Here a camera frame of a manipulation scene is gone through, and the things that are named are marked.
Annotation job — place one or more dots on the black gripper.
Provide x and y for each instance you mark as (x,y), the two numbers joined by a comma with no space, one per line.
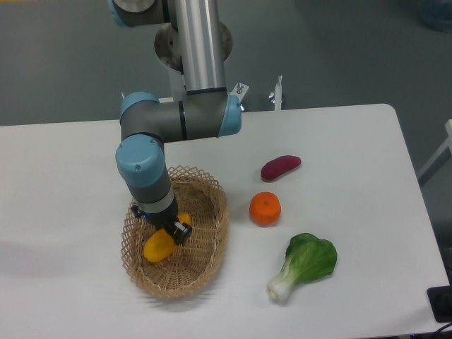
(163,218)

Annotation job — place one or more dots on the yellow mango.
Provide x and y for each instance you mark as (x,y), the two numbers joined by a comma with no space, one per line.
(161,245)

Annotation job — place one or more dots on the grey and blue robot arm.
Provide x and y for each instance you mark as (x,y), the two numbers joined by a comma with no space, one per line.
(198,47)

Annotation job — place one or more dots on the woven wicker basket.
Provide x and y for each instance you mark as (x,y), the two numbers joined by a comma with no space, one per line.
(196,262)

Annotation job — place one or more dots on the orange tangerine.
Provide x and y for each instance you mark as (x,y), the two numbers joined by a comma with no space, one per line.
(265,209)

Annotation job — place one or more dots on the purple sweet potato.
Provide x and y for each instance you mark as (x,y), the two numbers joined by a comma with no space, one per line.
(279,167)

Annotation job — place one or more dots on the green bok choy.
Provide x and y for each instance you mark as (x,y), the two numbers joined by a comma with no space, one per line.
(307,259)

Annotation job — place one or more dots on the black device at table edge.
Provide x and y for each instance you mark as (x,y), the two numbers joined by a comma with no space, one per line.
(440,303)

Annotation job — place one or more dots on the white metal frame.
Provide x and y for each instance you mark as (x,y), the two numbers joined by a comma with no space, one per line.
(439,158)

